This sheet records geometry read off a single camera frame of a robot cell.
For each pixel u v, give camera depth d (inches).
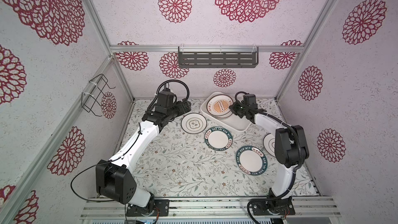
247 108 30.1
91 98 29.5
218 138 38.4
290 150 20.6
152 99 23.8
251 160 34.4
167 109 23.8
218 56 37.5
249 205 27.1
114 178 16.2
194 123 41.7
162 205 29.4
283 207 26.9
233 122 41.5
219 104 39.9
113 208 29.4
